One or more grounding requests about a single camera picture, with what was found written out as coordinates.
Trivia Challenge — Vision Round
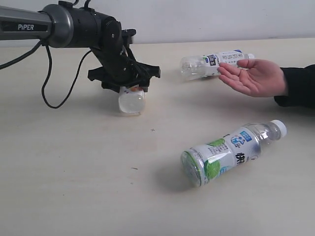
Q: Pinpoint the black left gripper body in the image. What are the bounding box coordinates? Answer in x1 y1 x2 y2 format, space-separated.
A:
88 29 161 92

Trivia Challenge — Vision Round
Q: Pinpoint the clear blue label tea bottle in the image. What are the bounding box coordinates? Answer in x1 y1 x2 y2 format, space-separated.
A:
180 50 255 81

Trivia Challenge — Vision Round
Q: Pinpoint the green lime sports drink bottle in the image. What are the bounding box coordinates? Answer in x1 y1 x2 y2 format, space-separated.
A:
180 120 287 187

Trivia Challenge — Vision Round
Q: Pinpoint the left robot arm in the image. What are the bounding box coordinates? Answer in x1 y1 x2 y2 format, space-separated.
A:
0 0 160 92

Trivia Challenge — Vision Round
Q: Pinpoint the person's open hand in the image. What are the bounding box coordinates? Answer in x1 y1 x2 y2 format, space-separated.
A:
218 59 288 97

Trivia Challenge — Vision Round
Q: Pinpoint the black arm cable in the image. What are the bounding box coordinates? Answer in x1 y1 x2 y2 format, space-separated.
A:
0 39 95 109

